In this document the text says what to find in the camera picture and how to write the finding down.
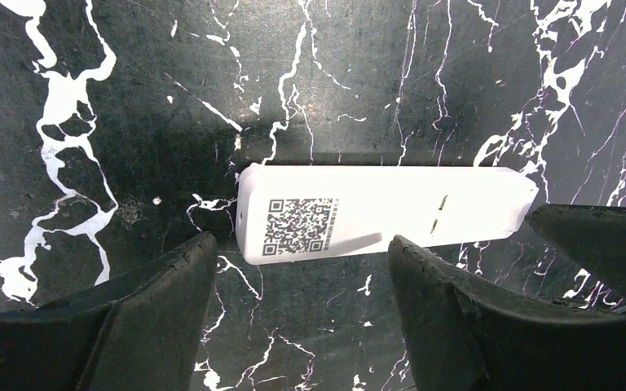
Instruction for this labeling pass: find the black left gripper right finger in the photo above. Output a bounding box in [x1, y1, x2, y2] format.
[387, 236, 626, 390]

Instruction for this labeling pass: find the white remote control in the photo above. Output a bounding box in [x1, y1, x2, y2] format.
[236, 165, 538, 265]

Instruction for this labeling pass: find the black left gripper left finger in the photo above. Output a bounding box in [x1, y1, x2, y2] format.
[0, 232, 218, 390]

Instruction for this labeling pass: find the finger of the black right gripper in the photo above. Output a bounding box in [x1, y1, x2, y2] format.
[525, 204, 626, 300]

